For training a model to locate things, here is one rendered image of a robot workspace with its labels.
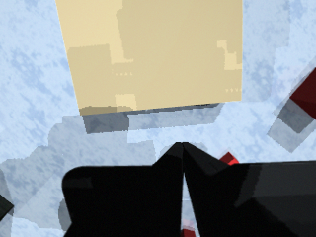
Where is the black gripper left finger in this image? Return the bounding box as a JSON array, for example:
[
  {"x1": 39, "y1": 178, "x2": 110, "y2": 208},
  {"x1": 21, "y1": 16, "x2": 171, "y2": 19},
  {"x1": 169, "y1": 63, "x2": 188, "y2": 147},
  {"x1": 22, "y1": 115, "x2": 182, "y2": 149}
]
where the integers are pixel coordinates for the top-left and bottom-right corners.
[{"x1": 61, "y1": 142, "x2": 184, "y2": 237}]

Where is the red square block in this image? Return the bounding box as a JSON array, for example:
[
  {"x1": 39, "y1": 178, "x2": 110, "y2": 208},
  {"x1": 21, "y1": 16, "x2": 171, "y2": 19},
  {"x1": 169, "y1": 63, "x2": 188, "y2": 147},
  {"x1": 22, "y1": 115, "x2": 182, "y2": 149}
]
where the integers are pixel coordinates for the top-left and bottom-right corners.
[
  {"x1": 180, "y1": 228, "x2": 196, "y2": 237},
  {"x1": 289, "y1": 68, "x2": 316, "y2": 119},
  {"x1": 219, "y1": 152, "x2": 240, "y2": 165}
]

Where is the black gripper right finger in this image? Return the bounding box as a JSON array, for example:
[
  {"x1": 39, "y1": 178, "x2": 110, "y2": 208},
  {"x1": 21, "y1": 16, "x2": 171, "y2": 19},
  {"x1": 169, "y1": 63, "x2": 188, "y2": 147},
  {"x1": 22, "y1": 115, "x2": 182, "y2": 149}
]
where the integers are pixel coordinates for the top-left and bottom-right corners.
[{"x1": 182, "y1": 142, "x2": 316, "y2": 237}]

